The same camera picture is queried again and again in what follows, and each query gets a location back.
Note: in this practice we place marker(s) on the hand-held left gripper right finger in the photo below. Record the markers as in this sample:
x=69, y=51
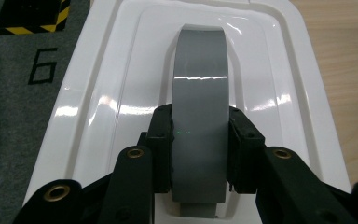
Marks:
x=245, y=155

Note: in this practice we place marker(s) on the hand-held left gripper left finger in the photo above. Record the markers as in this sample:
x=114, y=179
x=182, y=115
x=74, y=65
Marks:
x=161, y=149

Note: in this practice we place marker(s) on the white lidded storage box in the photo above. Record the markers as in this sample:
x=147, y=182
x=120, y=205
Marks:
x=105, y=62

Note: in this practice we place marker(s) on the black stand with striped base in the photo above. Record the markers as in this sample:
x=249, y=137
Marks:
x=28, y=15

